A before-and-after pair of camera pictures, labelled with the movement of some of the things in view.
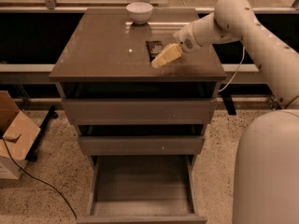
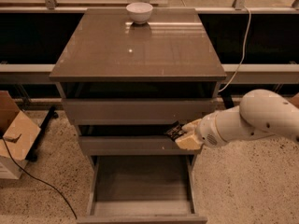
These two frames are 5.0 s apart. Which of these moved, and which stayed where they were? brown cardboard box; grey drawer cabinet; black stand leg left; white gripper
Moved: white gripper
Stayed: black stand leg left; brown cardboard box; grey drawer cabinet
